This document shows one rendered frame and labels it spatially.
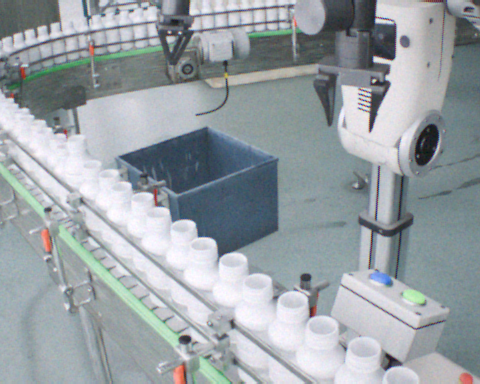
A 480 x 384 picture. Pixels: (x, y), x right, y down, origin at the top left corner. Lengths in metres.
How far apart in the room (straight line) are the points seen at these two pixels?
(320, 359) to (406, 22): 0.73
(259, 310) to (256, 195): 0.86
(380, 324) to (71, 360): 1.79
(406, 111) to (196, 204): 0.56
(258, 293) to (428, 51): 0.68
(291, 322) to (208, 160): 1.19
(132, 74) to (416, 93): 1.59
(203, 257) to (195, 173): 1.03
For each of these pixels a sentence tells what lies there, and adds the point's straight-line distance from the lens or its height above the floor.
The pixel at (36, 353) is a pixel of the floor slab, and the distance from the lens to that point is 2.56.
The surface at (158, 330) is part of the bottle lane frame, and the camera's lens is 1.00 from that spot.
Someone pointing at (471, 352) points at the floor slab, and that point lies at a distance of 2.50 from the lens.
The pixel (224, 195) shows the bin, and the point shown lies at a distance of 1.55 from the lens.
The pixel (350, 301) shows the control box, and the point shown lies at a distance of 0.87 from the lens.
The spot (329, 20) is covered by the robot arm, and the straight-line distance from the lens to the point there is 0.82.
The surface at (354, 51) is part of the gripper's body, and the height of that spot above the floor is 1.40.
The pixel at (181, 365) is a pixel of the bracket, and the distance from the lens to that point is 0.81.
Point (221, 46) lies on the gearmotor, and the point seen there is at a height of 1.00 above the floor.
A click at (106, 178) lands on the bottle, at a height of 1.15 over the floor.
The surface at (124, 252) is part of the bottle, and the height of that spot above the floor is 1.05.
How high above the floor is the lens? 1.63
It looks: 26 degrees down
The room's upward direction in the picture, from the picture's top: 5 degrees counter-clockwise
